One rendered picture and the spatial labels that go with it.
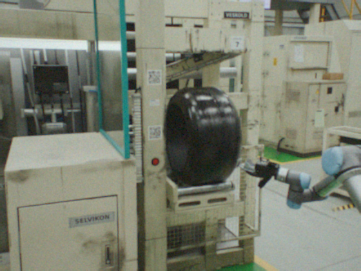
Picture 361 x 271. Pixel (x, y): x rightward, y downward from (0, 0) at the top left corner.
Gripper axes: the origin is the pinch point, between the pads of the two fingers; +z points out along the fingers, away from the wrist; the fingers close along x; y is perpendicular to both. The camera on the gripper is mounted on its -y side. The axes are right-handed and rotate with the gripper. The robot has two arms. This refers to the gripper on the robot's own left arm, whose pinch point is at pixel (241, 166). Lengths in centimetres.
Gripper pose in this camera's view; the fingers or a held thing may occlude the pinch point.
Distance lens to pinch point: 213.1
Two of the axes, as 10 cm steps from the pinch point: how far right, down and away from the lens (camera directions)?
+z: -8.7, -2.2, 4.4
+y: -0.5, -8.5, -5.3
